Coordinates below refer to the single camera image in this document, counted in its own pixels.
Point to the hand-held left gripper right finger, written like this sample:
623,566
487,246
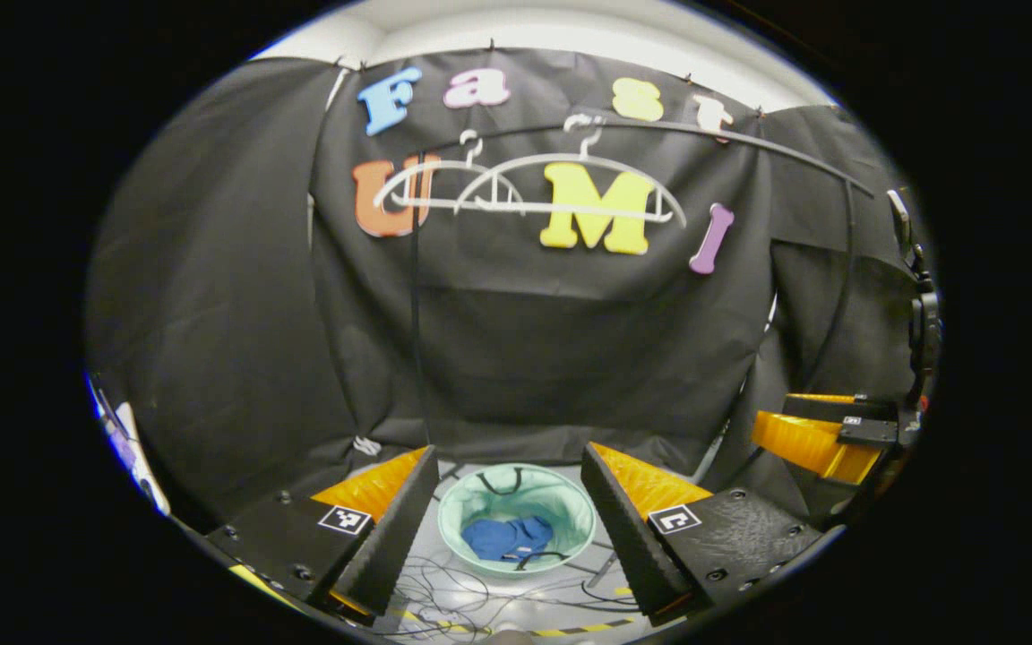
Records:
628,537

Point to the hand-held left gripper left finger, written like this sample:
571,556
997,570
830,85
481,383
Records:
391,537

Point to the black backdrop cloth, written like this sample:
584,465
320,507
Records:
256,313

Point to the computer monitor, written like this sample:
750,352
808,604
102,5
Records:
126,443

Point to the white clothes hanger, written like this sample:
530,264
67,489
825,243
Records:
570,161
431,167

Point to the green laundry hamper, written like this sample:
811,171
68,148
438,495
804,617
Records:
471,502

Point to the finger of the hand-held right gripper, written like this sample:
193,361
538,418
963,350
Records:
838,408
803,443

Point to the yellow black floor tape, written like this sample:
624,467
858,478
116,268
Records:
570,630

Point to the black clothes rack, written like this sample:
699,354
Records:
415,313

